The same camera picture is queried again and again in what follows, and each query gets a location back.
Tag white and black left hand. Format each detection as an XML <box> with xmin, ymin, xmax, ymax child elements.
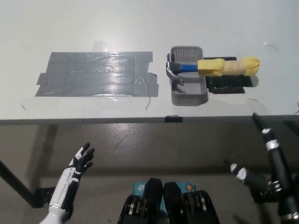
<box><xmin>49</xmin><ymin>142</ymin><xmax>95</xmax><ymax>211</ymax></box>

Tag white and black right hand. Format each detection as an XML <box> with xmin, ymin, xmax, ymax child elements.
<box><xmin>224</xmin><ymin>112</ymin><xmax>299</xmax><ymax>224</ymax></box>

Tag blue hammer with yellow wrap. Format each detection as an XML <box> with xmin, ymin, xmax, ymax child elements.
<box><xmin>166</xmin><ymin>53</ymin><xmax>261</xmax><ymax>84</ymax></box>

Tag black robot torso blocks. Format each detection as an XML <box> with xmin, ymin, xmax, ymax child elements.
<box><xmin>118</xmin><ymin>177</ymin><xmax>220</xmax><ymax>224</ymax></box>

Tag black diagonal table leg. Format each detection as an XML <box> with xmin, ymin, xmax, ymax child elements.
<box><xmin>0</xmin><ymin>160</ymin><xmax>39</xmax><ymax>207</ymax></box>

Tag teal router box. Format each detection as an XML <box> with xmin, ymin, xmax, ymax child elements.
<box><xmin>133</xmin><ymin>181</ymin><xmax>197</xmax><ymax>212</ymax></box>

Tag black tape patch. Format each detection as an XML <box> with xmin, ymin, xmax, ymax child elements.
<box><xmin>203</xmin><ymin>56</ymin><xmax>255</xmax><ymax>95</ymax></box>

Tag grey perforated plastic basket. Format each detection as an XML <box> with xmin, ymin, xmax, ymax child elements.
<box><xmin>170</xmin><ymin>46</ymin><xmax>209</xmax><ymax>106</ymax></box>

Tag grey duct tape patch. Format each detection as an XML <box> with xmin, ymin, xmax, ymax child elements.
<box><xmin>34</xmin><ymin>51</ymin><xmax>159</xmax><ymax>98</ymax></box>

